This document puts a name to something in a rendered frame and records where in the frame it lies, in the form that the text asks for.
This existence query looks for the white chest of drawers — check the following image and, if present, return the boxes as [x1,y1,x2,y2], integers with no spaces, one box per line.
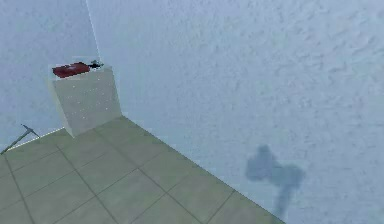
[47,64,123,139]

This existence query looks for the red flat object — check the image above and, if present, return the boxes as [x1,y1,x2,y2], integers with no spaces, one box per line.
[51,61,92,79]

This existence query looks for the small black object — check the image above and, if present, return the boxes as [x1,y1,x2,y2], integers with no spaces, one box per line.
[88,59,105,70]

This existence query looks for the thin grey floor lamp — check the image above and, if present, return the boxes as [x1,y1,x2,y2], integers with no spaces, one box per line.
[0,123,41,156]

